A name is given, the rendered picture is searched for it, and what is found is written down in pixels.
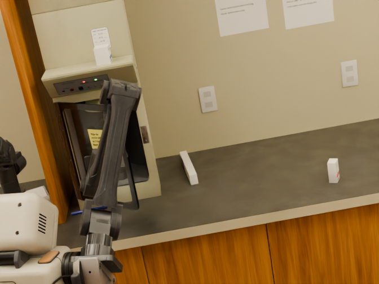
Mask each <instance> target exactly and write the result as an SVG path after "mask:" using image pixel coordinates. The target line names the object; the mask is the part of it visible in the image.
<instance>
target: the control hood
mask: <svg viewBox="0 0 379 284"><path fill-rule="evenodd" d="M104 74H107V75H108V78H109V80H110V79H111V78H112V79H117V80H120V81H126V82H131V83H137V82H138V77H137V73H136V68H135V63H134V58H133V55H127V56H121V57H115V58H112V62H111V64H105V65H98V66H97V65H96V61H93V62H89V63H83V64H77V65H71V66H65V67H61V68H55V69H49V70H46V71H45V72H44V74H43V76H42V78H41V80H42V82H43V84H44V86H45V88H46V90H47V92H48V93H49V95H50V97H51V98H53V97H59V96H65V95H71V94H77V93H81V92H87V91H93V90H99V89H102V88H97V89H93V90H87V91H81V92H75V93H71V94H65V95H59V94H58V92H57V90H56V89H55V87H54V85H53V84H54V83H60V82H66V81H72V80H76V79H82V78H88V77H94V76H100V75H104Z"/></svg>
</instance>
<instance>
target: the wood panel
mask: <svg viewBox="0 0 379 284"><path fill-rule="evenodd" d="M0 10H1V14H2V18H3V22H4V25H5V29H6V33H7V37H8V41H9V44H10V48H11V52H12V56H13V59H14V63H15V67H16V71H17V75H18V78H19V82H20V86H21V90H22V93H23V97H24V101H25V105H26V108H27V112H28V116H29V120H30V124H31V127H32V131H33V135H34V139H35V141H36V146H37V149H38V154H39V157H40V160H41V165H42V168H43V173H44V176H45V179H46V184H47V187H48V190H49V194H50V198H51V202H52V204H53V205H55V206H56V207H57V208H58V211H59V216H58V224H64V223H65V221H66V218H67V213H68V209H69V204H70V199H71V196H72V191H73V187H74V186H73V181H72V177H71V174H70V170H69V166H68V161H67V157H66V154H65V150H64V145H63V141H62V138H61V134H60V130H59V125H58V121H57V118H56V114H55V109H54V105H53V103H54V102H53V99H52V98H51V97H50V95H49V93H48V92H47V90H46V88H45V86H44V84H43V82H42V80H41V78H42V76H43V74H44V72H45V66H44V63H43V59H42V55H41V50H40V47H39V43H38V39H37V35H36V30H35V27H34V23H33V19H32V14H31V11H30V7H29V3H28V0H0Z"/></svg>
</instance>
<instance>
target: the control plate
mask: <svg viewBox="0 0 379 284"><path fill-rule="evenodd" d="M94 79H97V80H96V81H95V80H94ZM104 80H105V81H109V78H108V75H107V74H104V75H100V76H94V77H88V78H82V79H76V80H72V81H66V82H60V83H54V84H53V85H54V87H55V89H56V90H57V92H58V94H59V95H65V94H71V93H75V92H81V91H87V90H93V89H97V88H102V87H103V85H101V83H102V84H103V83H104ZM82 81H85V82H82ZM94 85H96V87H95V86H94ZM80 86H82V87H83V90H79V89H78V87H80ZM87 86H90V87H89V88H88V87H87ZM70 89H74V91H70ZM62 91H65V92H62Z"/></svg>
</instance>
